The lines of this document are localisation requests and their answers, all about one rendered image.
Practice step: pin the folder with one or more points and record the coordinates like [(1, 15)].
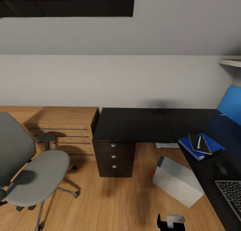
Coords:
[(214, 147)]

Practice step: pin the keyboard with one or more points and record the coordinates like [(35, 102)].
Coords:
[(231, 190)]

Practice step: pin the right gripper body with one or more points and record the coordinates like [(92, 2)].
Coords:
[(164, 227)]

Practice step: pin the mouse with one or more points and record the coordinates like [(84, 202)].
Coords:
[(220, 168)]

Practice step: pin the room divider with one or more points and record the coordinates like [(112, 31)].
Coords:
[(231, 104)]

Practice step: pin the desk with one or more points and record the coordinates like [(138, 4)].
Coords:
[(166, 127)]

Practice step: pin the swivel chair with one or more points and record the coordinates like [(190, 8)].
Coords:
[(40, 178)]

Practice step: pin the notebook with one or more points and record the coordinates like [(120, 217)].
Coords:
[(204, 148)]

